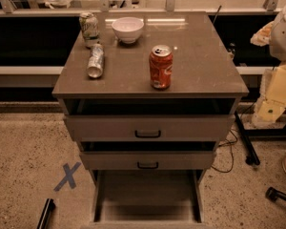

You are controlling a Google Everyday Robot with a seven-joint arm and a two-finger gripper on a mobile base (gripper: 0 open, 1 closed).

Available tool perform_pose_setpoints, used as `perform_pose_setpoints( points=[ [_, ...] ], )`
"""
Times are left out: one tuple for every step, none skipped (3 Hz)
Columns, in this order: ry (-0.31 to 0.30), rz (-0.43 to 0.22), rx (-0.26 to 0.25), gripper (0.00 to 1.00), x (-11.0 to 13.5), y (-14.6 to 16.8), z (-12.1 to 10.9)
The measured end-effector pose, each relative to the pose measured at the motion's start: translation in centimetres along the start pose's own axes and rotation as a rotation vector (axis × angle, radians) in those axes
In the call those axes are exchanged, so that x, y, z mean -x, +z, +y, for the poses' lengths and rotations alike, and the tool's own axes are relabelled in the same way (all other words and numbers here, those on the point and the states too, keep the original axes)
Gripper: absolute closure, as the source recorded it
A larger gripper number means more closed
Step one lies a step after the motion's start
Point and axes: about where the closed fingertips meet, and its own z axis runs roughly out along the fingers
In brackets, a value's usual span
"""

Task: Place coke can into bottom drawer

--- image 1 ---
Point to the black leg bottom left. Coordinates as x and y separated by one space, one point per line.
46 214

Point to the upright green white can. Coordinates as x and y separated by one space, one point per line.
89 28

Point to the black leg bottom right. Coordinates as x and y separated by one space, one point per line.
273 194

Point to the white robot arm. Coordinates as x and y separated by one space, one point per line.
272 101

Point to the black stand leg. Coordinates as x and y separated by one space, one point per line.
251 158

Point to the lying silver can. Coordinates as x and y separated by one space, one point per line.
95 66

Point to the grey drawer cabinet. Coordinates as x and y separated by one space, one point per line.
202 68

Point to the top drawer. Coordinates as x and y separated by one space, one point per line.
127 119

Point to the orange coke can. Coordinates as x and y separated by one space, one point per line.
161 64

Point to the middle drawer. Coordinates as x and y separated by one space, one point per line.
149 155

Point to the blue tape cross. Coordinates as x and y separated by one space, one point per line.
68 177

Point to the open bottom drawer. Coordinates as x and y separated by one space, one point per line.
147 199

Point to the white bowl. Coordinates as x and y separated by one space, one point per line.
128 29

